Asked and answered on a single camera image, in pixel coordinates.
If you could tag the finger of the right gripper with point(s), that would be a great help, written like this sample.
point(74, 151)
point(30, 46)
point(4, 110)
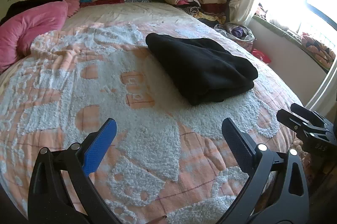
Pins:
point(312, 117)
point(300, 126)

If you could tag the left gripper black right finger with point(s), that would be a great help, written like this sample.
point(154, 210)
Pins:
point(289, 200)

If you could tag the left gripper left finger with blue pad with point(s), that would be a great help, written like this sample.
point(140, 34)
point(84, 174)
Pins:
point(60, 188)

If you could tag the black printed t-shirt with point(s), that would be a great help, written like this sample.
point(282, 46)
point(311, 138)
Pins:
point(201, 69)

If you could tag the basket with purple clothes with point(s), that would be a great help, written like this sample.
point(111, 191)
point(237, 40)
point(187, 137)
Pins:
point(241, 35)

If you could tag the folded clothes stack right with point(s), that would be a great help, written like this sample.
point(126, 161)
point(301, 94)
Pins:
point(212, 12)

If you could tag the red white folded clothes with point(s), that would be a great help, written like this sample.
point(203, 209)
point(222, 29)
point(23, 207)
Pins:
point(101, 2)

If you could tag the patterned cushion on windowsill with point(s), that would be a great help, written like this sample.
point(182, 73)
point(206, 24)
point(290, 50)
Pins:
point(322, 54)

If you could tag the red plastic bag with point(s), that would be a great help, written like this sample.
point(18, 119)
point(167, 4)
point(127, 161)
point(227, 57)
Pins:
point(261, 56)

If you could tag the peach white chenille bedspread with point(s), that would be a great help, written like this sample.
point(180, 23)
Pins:
point(168, 157)

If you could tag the pink quilt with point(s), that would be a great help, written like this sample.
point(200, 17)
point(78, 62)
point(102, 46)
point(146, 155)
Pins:
point(18, 33)

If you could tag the black garment on quilt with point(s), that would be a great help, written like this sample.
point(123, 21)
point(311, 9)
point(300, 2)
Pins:
point(21, 6)

